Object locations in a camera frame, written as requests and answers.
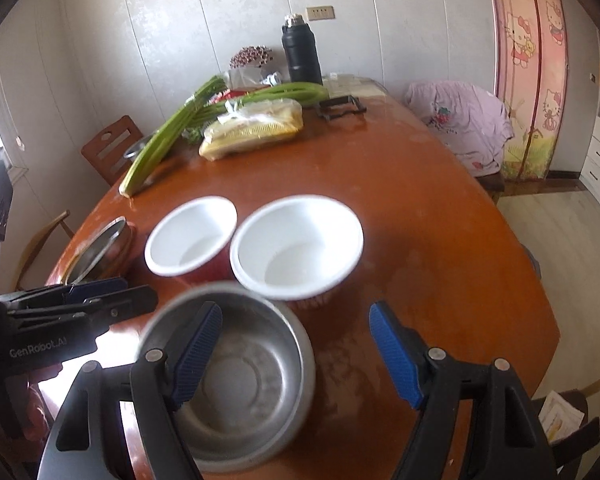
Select black vegetable peeler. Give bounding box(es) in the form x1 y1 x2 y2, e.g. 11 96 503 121
317 95 368 121

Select red paper bowl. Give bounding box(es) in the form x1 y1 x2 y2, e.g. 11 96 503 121
229 197 365 313
144 196 239 286

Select bundle of green stalks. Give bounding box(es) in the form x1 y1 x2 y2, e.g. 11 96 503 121
200 81 329 111

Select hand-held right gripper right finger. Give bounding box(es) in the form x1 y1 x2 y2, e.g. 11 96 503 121
369 301 553 480

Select large steel basin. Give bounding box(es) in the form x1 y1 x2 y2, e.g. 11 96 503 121
137 282 317 473

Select small steel bowl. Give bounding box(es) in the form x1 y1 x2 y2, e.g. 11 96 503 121
123 141 153 161

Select red snack packet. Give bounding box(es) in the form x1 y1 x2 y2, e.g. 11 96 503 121
215 87 261 103

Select clear plastic container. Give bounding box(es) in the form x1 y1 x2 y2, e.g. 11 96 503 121
322 74 388 98

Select celery bunch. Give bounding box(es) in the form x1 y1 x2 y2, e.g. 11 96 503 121
119 75 228 197

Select white paper sheet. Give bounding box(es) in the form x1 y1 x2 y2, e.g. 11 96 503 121
537 391 586 446

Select round steel pan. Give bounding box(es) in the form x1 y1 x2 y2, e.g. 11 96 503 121
62 216 131 285

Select wooden slat-back chair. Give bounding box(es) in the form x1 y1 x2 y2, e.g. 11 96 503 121
81 115 145 187

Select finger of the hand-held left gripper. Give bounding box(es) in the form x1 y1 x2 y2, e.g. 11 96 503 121
10 285 159 333
0 276 129 311

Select dark chair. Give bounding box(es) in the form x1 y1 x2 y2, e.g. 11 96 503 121
530 389 600 461

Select black thermos flask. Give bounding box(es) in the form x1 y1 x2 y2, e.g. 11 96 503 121
281 12 324 86

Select pink cloth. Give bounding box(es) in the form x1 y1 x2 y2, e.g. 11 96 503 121
404 80 513 178

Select flower bouquet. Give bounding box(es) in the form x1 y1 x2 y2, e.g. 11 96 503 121
227 45 281 88

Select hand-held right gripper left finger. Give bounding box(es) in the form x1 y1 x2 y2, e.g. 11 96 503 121
40 301 224 480

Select yellow noodles in plastic bag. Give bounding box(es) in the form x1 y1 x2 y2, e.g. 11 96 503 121
199 99 304 162

